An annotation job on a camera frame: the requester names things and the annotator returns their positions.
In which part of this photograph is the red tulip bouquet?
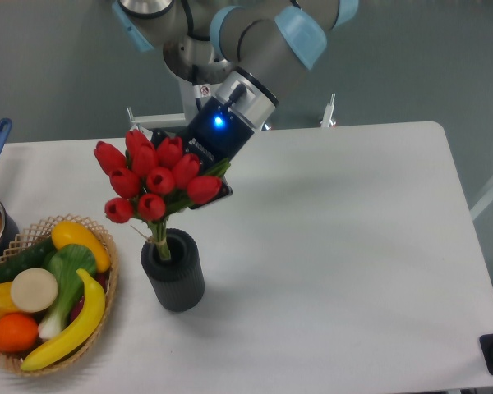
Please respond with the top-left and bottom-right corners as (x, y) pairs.
(94, 129), (230, 264)

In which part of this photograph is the yellow squash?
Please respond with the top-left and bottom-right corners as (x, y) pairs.
(51, 221), (111, 273)

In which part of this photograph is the orange fruit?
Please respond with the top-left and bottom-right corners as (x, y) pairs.
(0, 313), (38, 353)

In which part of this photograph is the green bok choy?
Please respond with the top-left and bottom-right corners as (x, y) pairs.
(39, 244), (97, 341)

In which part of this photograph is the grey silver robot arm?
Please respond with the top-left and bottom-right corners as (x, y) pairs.
(112, 1), (358, 172)

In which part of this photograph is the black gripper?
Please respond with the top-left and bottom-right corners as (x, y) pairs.
(149, 97), (256, 211)

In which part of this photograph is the beige round bun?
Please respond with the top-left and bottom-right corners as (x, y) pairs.
(10, 268), (58, 313)

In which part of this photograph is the yellow banana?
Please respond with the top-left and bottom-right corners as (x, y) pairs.
(21, 268), (106, 372)

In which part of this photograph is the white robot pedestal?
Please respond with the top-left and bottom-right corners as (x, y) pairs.
(127, 76), (220, 132)

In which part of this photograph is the woven wicker basket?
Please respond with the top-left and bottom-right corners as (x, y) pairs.
(0, 214), (119, 377)

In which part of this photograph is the dark grey ribbed vase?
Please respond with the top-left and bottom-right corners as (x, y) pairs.
(141, 228), (205, 312)

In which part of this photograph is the green cucumber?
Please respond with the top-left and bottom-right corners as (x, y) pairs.
(0, 238), (56, 283)

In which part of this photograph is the red fruit in basket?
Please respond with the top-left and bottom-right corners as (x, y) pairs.
(68, 273), (108, 323)

